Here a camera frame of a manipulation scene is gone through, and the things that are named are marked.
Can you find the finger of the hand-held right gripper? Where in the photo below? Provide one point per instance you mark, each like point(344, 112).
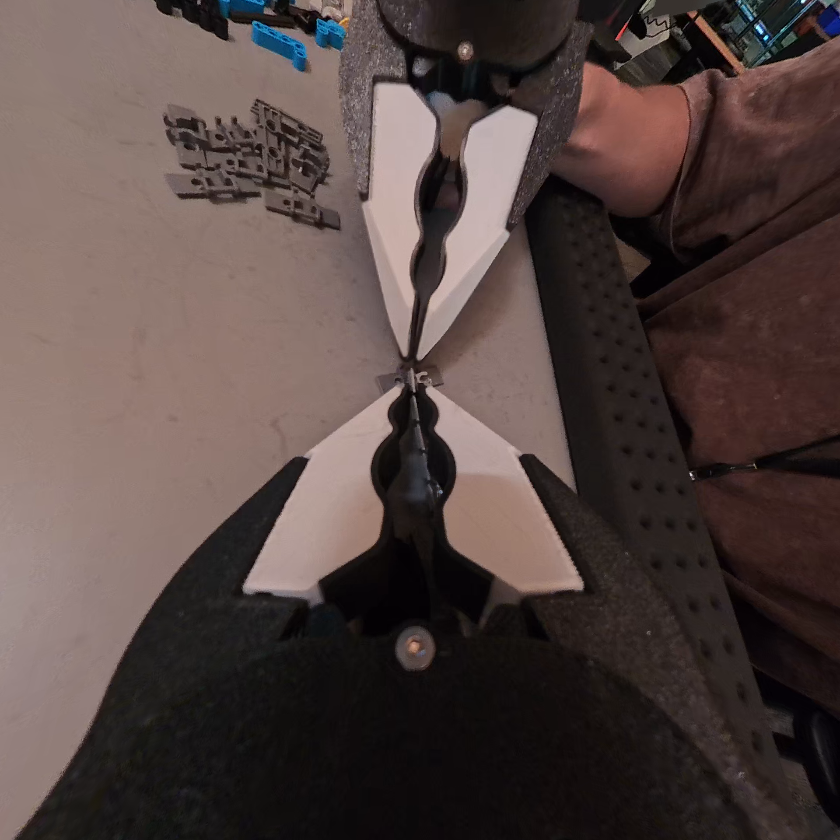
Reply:
point(394, 197)
point(492, 197)

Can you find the black perforated pad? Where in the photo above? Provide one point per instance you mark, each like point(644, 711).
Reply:
point(623, 394)

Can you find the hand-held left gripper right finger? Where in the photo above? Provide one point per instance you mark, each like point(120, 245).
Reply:
point(512, 518)

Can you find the single grey track link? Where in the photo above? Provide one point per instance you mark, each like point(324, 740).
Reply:
point(410, 379)

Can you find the grey desk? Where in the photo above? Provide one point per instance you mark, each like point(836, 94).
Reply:
point(164, 394)

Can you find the pile of grey links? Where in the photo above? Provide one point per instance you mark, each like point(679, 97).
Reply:
point(249, 164)

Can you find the person's right forearm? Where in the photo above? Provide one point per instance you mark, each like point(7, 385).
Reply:
point(623, 138)

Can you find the pile of small building bricks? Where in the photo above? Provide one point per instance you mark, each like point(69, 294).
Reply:
point(282, 33)

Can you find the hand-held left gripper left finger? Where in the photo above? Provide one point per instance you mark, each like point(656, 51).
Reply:
point(321, 518)

